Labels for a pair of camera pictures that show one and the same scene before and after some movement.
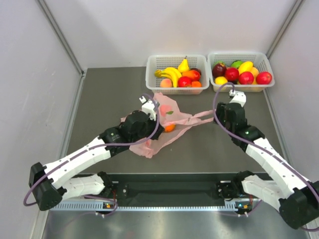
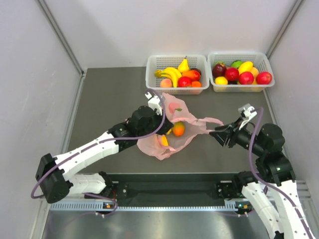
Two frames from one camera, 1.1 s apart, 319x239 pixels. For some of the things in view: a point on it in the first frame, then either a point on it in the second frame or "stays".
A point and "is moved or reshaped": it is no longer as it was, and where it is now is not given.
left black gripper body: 149,127 → 159,119
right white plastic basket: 259,59 stays
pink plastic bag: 168,113 is moved or reshaped
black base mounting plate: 168,189 stays
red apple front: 246,78 stays
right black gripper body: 221,115 → 241,136
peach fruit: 166,83 stays
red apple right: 263,77 stays
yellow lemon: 221,80 stays
